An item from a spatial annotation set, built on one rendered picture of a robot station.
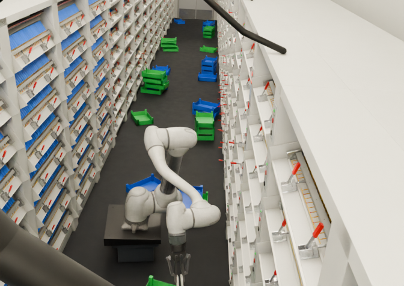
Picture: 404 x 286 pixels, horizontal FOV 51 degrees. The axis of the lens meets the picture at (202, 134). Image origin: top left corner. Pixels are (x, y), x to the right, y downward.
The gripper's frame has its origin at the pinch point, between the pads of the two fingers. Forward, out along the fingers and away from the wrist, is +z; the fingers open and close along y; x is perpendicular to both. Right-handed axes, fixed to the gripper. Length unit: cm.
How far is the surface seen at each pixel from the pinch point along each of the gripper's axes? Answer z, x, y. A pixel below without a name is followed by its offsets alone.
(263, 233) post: -41, 75, -19
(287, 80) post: -92, 94, -22
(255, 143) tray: -71, 37, -32
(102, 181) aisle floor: -34, -187, 39
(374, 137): -75, 131, -25
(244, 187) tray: -46, 3, -37
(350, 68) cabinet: -97, 85, -50
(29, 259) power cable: -73, 193, 37
